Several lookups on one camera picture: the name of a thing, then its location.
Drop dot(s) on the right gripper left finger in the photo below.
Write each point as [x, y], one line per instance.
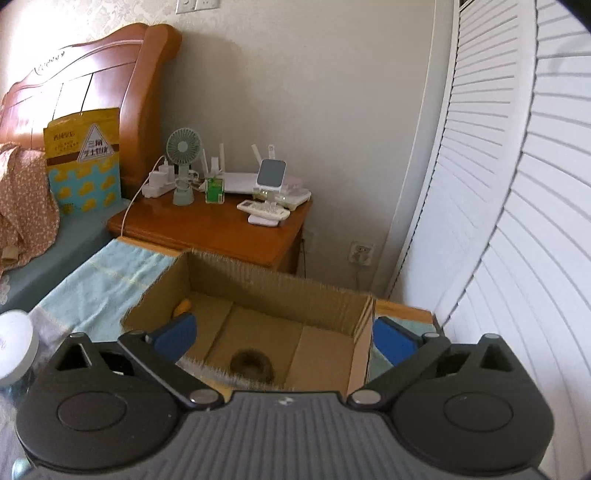
[156, 354]

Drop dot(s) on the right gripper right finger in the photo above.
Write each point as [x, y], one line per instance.
[400, 359]

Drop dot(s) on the yellow soft item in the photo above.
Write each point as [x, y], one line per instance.
[182, 307]

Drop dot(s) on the dark fuzzy scrunchie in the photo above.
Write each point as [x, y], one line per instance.
[252, 364]

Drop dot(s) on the brown cardboard box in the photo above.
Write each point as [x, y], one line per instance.
[316, 337]

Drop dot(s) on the white louvered closet door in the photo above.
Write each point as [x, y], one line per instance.
[500, 239]

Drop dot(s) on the white lid round jar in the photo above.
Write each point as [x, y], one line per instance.
[18, 346]

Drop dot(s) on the wooden nightstand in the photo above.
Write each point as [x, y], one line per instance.
[217, 228]

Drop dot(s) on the small green box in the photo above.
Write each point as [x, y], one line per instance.
[214, 190]

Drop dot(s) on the white power strip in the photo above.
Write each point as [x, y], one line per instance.
[159, 182]

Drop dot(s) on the white remote control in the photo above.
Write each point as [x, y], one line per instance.
[266, 210]

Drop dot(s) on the floral pink cloth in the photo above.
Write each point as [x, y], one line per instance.
[30, 216]

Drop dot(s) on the white wifi router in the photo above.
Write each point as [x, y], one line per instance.
[242, 182]

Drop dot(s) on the green desk fan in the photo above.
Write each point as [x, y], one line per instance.
[183, 148]

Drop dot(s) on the yellow duck snack bag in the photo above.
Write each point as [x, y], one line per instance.
[82, 153]

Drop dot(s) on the wooden headboard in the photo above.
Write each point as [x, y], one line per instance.
[122, 70]

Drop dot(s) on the wall power outlet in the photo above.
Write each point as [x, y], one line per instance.
[361, 253]

